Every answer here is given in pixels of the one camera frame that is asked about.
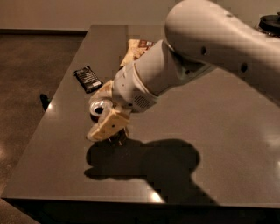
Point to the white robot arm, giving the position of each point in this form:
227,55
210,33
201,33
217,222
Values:
199,36

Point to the small dark floor object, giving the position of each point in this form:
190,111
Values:
45,100

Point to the black round lid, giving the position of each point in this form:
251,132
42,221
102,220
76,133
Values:
270,24

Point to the orange soda can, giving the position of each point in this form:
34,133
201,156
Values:
96,108

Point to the yellow brown chip bag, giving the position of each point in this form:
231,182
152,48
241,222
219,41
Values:
136,48

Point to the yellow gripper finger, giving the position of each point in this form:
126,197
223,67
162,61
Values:
105,92
111,120

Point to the black snack bar wrapper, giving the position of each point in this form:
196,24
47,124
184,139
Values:
88,79

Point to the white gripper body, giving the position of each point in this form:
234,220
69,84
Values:
128,87

